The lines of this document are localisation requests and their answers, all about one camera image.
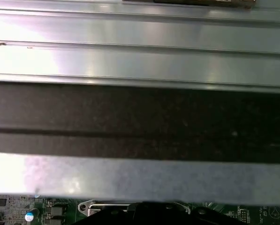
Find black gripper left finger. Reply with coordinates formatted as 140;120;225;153
83;202;158;225

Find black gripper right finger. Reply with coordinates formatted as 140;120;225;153
157;202;245;225

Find CPU socket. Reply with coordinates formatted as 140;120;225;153
77;199;131;218

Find black and grey PC case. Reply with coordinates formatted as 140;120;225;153
0;79;280;203

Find green motherboard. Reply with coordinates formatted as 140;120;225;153
0;194;280;225

